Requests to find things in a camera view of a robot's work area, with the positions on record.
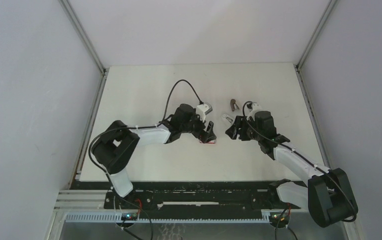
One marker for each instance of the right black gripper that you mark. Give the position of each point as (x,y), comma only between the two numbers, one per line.
(234,130)

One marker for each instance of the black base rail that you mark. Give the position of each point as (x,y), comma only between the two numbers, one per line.
(206,201)

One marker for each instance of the right circuit board with wires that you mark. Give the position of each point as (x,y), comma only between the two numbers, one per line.
(282,221)

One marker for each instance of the red white staple box sleeve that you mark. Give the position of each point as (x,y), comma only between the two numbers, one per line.
(208,141)

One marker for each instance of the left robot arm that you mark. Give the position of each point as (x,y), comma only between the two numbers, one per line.
(112,149)

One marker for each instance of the left circuit board with wires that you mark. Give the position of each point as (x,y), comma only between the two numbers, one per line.
(132,216)

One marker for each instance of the circuit board with wires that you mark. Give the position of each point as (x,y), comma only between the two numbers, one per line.
(132,216)
(282,221)

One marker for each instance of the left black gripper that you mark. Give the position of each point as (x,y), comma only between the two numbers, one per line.
(203,136)

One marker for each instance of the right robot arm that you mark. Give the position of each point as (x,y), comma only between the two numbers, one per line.
(326,194)

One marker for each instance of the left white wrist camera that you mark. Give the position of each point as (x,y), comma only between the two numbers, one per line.
(202,110)

